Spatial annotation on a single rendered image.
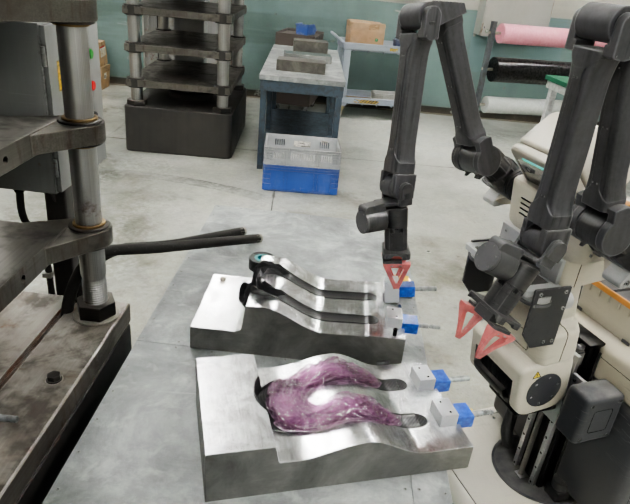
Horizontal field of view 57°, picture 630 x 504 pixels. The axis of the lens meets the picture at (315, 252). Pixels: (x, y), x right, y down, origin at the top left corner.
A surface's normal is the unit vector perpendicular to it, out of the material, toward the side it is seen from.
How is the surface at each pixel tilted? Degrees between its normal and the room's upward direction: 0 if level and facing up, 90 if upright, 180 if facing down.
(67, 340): 0
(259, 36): 90
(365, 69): 90
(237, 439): 0
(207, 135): 90
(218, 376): 0
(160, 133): 90
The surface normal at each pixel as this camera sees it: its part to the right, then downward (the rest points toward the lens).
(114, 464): 0.09, -0.89
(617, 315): -0.94, 0.11
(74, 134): 0.76, 0.35
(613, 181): 0.28, 0.37
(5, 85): -0.06, 0.44
